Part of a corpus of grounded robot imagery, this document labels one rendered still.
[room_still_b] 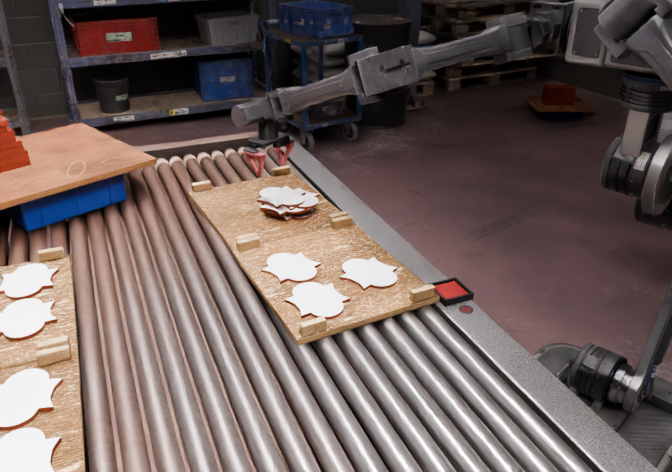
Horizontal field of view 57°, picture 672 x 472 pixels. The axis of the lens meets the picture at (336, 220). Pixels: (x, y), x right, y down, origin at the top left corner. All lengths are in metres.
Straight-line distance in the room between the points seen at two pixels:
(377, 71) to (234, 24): 4.55
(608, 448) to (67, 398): 0.93
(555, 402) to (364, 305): 0.43
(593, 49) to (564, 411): 0.85
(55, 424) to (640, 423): 1.75
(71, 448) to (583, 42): 1.37
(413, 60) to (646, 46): 0.44
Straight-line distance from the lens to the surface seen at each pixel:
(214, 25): 5.73
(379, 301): 1.38
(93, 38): 5.54
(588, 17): 1.63
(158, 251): 1.67
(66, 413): 1.20
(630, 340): 3.08
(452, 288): 1.45
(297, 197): 1.74
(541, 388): 1.25
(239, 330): 1.33
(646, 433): 2.27
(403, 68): 1.28
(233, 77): 5.88
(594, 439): 1.18
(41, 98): 6.29
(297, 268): 1.48
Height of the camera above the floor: 1.71
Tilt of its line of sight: 27 degrees down
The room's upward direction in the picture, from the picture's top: straight up
